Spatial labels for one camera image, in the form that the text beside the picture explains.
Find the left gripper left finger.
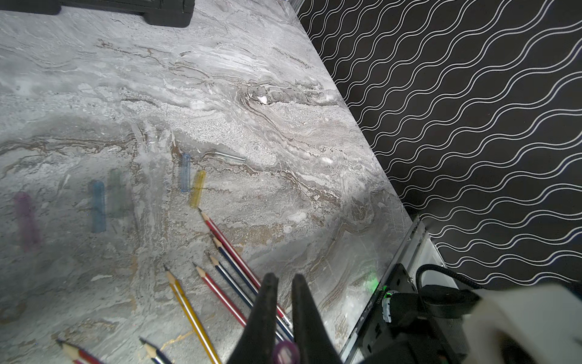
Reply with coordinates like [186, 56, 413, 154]
[227, 273, 278, 364]

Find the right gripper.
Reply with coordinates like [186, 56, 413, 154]
[359, 291, 480, 363]

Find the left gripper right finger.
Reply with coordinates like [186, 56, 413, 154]
[291, 274, 342, 363]

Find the light blue capped pencil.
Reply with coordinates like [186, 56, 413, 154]
[139, 338, 172, 364]

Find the purple transparent pencil cap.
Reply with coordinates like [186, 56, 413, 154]
[13, 191, 42, 252]

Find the yellow transparent pencil cap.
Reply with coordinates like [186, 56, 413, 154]
[189, 170, 206, 209]

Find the clear blue pencil cap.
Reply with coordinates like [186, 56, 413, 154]
[180, 153, 191, 193]

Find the clear transparent pencil cap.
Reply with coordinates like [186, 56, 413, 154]
[202, 151, 246, 164]

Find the light blue transparent cap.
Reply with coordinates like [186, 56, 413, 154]
[90, 180, 106, 234]

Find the green transparent pencil cap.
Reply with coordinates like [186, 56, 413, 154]
[108, 168, 125, 218]

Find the black plastic tool case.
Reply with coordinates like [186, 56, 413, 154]
[1, 0, 196, 28]

